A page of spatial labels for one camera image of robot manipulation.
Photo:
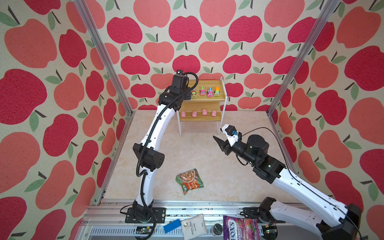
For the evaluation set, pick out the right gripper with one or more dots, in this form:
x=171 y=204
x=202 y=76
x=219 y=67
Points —
x=223 y=146

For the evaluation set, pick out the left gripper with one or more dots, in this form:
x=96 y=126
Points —
x=188 y=93

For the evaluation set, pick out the pink green truck toy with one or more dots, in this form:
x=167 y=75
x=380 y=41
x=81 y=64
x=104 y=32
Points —
x=202 y=91

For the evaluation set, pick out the wooden two-tier shelf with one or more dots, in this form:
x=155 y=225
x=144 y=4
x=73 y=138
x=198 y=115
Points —
x=203 y=102

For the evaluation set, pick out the green orange mixer truck toy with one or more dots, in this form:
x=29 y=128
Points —
x=217 y=92

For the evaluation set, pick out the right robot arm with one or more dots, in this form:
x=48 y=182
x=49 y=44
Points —
x=326 y=217

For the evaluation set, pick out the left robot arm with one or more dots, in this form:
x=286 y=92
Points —
x=147 y=151

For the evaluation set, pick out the green snack bag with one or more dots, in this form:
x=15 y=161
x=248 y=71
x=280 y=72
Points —
x=189 y=180

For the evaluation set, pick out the purple Fox's candy bag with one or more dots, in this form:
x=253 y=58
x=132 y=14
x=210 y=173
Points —
x=240 y=229

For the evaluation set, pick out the round metal can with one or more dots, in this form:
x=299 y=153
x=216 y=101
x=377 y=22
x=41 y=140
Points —
x=217 y=230

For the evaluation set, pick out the white paper packet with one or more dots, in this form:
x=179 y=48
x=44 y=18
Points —
x=194 y=227

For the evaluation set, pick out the blue card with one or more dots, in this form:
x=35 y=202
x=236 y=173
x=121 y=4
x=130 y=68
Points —
x=173 y=225

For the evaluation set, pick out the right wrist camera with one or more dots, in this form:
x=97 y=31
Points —
x=233 y=136

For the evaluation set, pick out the left aluminium frame post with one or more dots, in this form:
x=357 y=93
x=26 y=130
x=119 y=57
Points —
x=90 y=24

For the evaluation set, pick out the aluminium frame post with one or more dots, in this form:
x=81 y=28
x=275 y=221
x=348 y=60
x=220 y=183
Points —
x=90 y=24
x=319 y=24

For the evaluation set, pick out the right aluminium frame post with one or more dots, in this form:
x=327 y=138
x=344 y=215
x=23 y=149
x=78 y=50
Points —
x=319 y=24

